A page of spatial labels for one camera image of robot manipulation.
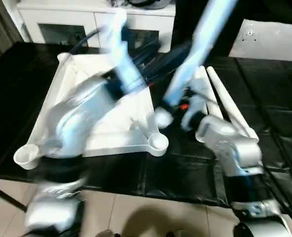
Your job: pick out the black work mat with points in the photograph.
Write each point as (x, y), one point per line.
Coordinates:
(271, 111)

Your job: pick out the white plastic table top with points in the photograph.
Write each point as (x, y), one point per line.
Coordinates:
(126, 116)

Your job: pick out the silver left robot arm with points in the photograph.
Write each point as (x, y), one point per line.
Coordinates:
(74, 116)

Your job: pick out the white plastic table leg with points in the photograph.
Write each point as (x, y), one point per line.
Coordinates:
(232, 111)
(197, 49)
(211, 98)

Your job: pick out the grey-brown curtain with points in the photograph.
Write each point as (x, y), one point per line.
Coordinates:
(0, 24)

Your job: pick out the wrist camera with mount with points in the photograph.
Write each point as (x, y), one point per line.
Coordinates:
(121, 49)
(199, 89)

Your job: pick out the white glass-door cabinet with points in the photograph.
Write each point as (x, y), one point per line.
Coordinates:
(62, 17)

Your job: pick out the grey round object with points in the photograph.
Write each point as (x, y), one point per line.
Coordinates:
(148, 4)

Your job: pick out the dark cabinet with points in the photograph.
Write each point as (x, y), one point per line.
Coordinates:
(183, 19)

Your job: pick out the white board with round fitting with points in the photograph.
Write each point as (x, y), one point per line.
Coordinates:
(271, 42)

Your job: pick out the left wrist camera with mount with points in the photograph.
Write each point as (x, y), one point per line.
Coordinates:
(121, 49)

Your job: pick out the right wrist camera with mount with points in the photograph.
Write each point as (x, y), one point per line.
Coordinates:
(199, 89)

